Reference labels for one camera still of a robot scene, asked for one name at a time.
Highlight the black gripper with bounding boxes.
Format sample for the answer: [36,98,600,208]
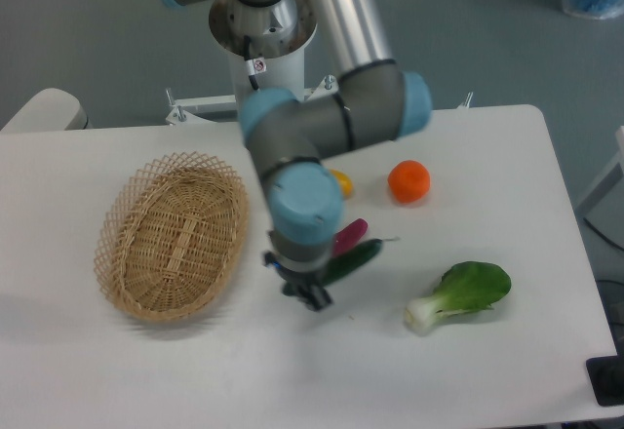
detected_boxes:
[263,231,333,311]

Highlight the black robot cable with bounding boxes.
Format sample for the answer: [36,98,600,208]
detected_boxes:
[242,34,262,93]

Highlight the white furniture at right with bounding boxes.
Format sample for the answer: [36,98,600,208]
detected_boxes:
[573,125,624,228]

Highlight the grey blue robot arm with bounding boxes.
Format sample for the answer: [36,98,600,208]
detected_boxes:
[162,0,432,311]

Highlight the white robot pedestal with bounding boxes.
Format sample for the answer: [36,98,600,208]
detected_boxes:
[166,0,338,126]

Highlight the green cucumber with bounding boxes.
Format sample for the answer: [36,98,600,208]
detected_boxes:
[322,237,399,287]

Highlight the green bok choy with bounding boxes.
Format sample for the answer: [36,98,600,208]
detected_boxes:
[404,261,512,333]

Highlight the purple sweet potato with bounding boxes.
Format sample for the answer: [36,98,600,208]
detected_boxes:
[332,218,369,257]

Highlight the white chair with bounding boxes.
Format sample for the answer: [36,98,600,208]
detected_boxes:
[1,88,93,135]

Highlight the black device at edge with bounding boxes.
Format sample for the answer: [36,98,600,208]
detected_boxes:
[586,356,623,407]

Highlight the orange tangerine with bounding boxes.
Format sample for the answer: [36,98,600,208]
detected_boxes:
[387,160,431,204]

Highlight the woven wicker basket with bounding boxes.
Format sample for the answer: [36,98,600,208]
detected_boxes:
[94,152,250,323]

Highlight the yellow mango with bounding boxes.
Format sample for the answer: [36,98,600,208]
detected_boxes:
[330,169,354,199]

